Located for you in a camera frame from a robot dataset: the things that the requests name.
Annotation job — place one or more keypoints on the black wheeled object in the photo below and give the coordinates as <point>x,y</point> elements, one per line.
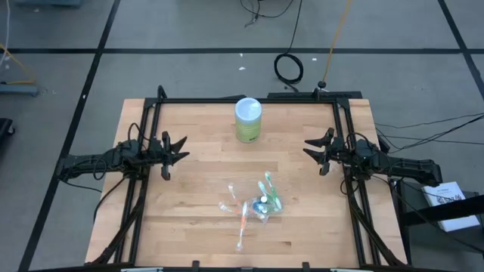
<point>4,128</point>

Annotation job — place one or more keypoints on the black flat rail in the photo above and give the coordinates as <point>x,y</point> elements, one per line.
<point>302,94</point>

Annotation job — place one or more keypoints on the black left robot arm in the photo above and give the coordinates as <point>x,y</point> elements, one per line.
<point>83,164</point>

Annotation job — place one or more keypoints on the grey floor stand base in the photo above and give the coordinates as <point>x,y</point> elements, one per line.
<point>19,90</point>

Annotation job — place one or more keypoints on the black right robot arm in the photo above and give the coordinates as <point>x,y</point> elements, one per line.
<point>408,166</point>

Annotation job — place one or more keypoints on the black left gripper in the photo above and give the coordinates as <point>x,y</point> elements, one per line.
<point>155,153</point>

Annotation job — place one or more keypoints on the black aluminium table frame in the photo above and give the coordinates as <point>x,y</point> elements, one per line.
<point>302,101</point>

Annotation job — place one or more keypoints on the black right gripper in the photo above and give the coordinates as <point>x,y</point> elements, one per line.
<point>336,153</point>

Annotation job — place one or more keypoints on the clear acrylic organizer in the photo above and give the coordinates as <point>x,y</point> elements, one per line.
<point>252,214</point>

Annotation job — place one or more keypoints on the white frame light bar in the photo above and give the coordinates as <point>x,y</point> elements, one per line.
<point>349,269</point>
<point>141,269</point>

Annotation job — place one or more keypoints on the white booklet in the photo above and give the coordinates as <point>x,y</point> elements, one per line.
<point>442,196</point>

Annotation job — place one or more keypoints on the grey flat floor object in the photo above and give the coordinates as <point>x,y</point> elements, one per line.
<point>49,3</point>

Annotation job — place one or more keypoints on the black side cart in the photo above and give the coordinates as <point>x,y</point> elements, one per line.
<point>416,217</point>

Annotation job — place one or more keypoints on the green disinfecting wipes canister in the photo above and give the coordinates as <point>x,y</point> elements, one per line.
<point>248,124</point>

